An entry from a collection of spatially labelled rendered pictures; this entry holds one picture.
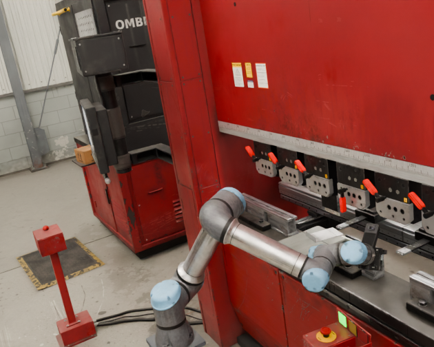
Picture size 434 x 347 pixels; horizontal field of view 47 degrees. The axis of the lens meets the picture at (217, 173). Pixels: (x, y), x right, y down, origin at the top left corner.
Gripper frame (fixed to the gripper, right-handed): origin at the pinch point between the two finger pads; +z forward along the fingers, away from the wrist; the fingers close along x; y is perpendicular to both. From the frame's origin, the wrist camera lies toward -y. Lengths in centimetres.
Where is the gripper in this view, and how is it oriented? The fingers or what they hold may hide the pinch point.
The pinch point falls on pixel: (379, 251)
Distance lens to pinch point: 199.7
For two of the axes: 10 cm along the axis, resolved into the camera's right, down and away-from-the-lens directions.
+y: -1.3, 9.8, -1.4
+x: 8.4, 0.4, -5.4
